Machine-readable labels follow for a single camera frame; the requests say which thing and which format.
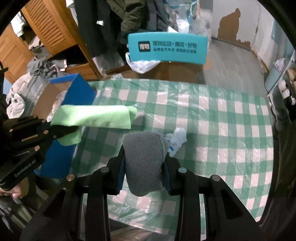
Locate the wooden cabinet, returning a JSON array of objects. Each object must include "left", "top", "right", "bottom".
[{"left": 1, "top": 1, "right": 103, "bottom": 83}]

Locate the white shoe rack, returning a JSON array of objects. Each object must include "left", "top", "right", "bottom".
[{"left": 267, "top": 51, "right": 295, "bottom": 131}]

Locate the teal printed box flap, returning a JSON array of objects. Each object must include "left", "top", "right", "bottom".
[{"left": 128, "top": 32, "right": 208, "bottom": 65}]

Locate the grey knit cloth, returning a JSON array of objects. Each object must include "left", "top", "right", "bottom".
[{"left": 122, "top": 131, "right": 169, "bottom": 197}]

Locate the brown cardboard shipping box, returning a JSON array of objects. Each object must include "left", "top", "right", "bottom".
[{"left": 103, "top": 57, "right": 212, "bottom": 83}]

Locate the grey clothes pile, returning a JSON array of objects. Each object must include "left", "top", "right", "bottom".
[{"left": 6, "top": 58, "right": 68, "bottom": 119}]

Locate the white plastic bag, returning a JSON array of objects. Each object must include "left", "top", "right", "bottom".
[{"left": 125, "top": 52, "right": 160, "bottom": 74}]

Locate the left hand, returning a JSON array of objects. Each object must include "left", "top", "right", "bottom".
[{"left": 0, "top": 177, "right": 29, "bottom": 199}]

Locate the dark hanging jacket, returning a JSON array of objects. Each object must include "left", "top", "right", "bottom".
[{"left": 74, "top": 0, "right": 170, "bottom": 58}]

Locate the green checkered tablecloth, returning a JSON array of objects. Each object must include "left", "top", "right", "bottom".
[{"left": 70, "top": 78, "right": 273, "bottom": 235}]

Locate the blue cardboard storage box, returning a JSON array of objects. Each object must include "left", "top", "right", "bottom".
[{"left": 31, "top": 73, "right": 98, "bottom": 179}]

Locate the light green cloth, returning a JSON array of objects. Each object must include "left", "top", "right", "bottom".
[{"left": 51, "top": 105, "right": 137, "bottom": 146}]

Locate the blue striped white sock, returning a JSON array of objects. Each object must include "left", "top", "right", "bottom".
[{"left": 165, "top": 128, "right": 187, "bottom": 157}]

